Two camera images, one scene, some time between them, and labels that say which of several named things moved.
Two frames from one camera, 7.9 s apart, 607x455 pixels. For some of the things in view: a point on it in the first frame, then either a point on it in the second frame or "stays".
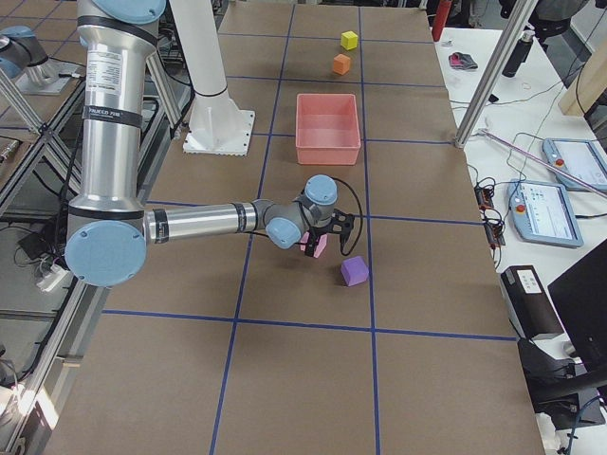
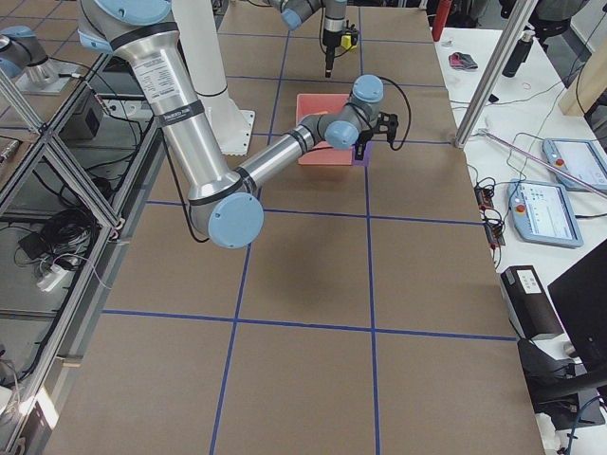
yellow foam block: x=349 y=40 stays
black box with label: x=530 y=302 stays
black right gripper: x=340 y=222 -> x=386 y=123
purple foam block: x=354 y=271 -> x=367 y=154
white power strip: x=52 y=278 stays
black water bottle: x=519 y=53 stays
